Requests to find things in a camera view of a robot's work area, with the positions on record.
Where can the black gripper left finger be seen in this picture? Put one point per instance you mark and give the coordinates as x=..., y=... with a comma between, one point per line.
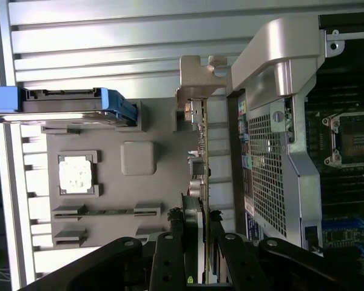
x=167, y=266

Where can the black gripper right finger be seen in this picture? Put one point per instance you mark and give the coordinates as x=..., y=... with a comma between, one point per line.
x=239, y=266

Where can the green RAM stick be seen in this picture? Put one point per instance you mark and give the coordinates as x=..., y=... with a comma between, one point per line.
x=109, y=212

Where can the grey parts rack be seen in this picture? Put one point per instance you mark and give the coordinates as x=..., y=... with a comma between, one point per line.
x=109, y=188

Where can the black open PC case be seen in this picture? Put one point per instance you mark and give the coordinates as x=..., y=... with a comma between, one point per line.
x=306, y=188

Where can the blue expansion slot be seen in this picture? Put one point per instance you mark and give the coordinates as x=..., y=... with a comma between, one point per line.
x=345, y=223

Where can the silver CPU chip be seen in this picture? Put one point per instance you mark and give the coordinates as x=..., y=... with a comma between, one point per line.
x=76, y=175

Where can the green motherboard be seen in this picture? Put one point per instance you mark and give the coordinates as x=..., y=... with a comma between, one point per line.
x=345, y=194

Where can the CPU socket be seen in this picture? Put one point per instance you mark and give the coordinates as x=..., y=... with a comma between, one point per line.
x=358, y=139

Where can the blue disk caddy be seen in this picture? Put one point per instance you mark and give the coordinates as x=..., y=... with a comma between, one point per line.
x=3, y=100

